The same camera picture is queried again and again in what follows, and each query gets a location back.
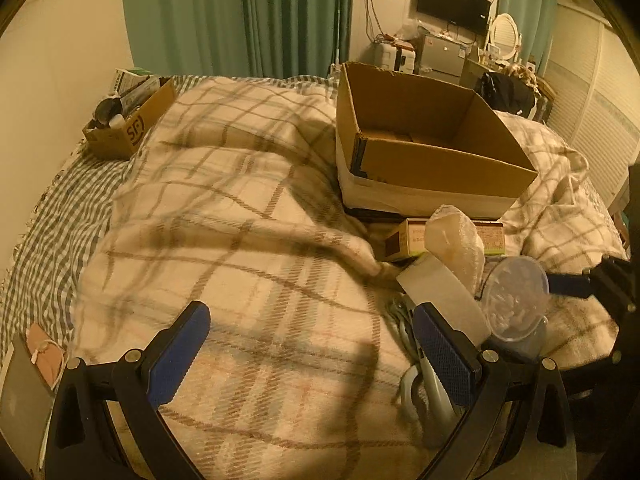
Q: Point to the white suitcase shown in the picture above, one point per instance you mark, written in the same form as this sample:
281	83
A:
398	59

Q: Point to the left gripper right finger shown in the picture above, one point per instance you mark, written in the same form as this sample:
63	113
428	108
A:
516	418

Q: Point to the green curtain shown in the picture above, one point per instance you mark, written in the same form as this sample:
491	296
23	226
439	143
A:
535	20
239	38

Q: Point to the wooden box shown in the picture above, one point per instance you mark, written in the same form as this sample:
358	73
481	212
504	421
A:
406	241

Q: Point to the white louvered wardrobe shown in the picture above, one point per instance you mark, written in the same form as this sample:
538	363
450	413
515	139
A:
596	105

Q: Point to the clear cotton swab jar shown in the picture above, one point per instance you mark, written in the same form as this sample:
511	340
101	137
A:
515	298

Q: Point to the large open cardboard box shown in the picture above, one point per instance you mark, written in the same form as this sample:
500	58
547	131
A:
408	144

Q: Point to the black wall television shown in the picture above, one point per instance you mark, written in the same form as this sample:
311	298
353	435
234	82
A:
472	15

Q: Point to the small SF cardboard box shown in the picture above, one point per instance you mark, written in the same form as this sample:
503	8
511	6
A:
134	103

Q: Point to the grey mini fridge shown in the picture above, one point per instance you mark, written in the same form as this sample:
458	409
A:
440	59

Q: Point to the white cloth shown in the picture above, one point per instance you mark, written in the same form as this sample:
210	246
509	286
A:
451	236

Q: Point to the oval white vanity mirror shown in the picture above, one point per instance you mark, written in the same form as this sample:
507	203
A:
504	38

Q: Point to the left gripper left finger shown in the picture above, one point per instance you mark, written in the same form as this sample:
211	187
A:
82	441

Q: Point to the green curtain left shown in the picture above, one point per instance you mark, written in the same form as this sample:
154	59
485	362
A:
239	38

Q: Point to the green curtain right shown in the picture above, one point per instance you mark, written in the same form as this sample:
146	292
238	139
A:
535	20

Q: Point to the beige plaid blanket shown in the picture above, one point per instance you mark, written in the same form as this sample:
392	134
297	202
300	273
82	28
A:
233	200

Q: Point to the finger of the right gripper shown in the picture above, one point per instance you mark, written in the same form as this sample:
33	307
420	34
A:
569	285

